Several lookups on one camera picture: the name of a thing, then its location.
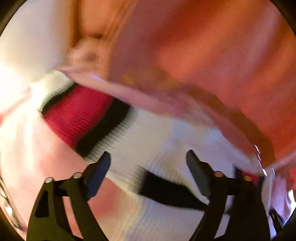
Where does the pink blanket with brown trim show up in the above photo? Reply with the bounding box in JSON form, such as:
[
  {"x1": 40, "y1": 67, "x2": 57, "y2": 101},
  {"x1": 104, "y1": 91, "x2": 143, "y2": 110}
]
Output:
[{"x1": 61, "y1": 1, "x2": 295, "y2": 167}]

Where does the pink bed sheet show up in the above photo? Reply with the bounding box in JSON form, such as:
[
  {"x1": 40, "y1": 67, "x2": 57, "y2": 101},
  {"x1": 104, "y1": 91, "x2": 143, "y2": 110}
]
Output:
[{"x1": 1, "y1": 70, "x2": 130, "y2": 238}]

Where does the white red black knit sweater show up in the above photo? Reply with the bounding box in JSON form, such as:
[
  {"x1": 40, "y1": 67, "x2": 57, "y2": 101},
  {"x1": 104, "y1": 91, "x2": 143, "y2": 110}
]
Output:
[{"x1": 34, "y1": 70, "x2": 272, "y2": 240}]

